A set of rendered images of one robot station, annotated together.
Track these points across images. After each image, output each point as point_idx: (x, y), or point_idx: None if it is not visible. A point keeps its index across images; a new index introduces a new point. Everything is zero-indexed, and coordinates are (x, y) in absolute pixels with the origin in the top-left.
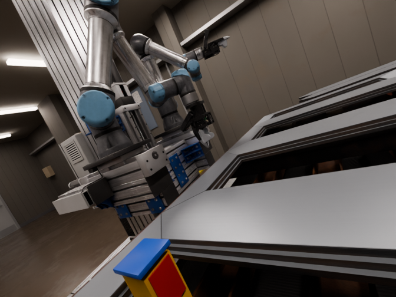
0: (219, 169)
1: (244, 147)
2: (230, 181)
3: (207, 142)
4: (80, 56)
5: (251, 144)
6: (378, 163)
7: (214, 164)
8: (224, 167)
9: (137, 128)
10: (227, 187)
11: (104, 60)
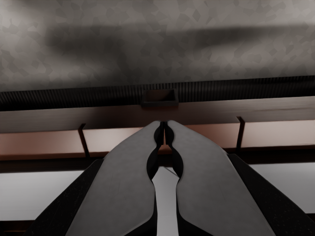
0: (8, 209)
1: (165, 215)
2: (189, 65)
3: (168, 145)
4: None
5: (176, 228)
6: None
7: (41, 179)
8: (21, 214)
9: None
10: (153, 75)
11: None
